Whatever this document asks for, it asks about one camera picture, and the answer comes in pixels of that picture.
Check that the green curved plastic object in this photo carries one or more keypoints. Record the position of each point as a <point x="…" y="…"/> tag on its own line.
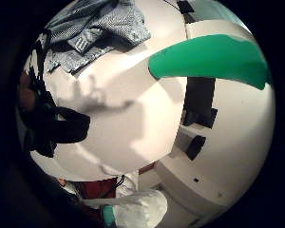
<point x="212" y="57"/>

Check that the black tape strip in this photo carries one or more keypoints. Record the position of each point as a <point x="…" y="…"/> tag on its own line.
<point x="186" y="9"/>

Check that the the person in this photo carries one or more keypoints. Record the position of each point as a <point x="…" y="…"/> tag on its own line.
<point x="129" y="205"/>

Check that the small black tape patch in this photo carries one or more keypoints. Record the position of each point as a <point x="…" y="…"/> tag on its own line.
<point x="195" y="147"/>

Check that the grey patterned cloth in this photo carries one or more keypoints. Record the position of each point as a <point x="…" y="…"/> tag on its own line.
<point x="98" y="28"/>

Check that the large black tape patch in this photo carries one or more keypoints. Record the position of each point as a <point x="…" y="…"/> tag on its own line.
<point x="199" y="101"/>

